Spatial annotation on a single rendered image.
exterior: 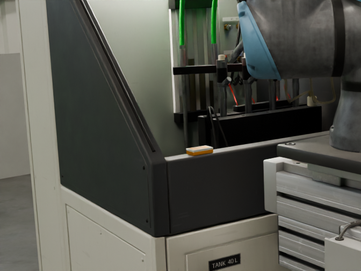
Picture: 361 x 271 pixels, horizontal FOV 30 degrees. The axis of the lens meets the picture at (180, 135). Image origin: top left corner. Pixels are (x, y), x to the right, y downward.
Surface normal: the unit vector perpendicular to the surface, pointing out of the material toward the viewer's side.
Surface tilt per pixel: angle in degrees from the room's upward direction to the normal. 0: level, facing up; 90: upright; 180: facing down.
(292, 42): 94
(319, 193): 90
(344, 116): 72
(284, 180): 90
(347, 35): 87
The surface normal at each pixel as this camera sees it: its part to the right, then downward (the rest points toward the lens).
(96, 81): -0.87, 0.13
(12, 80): 0.55, 0.12
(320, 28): -0.08, -0.18
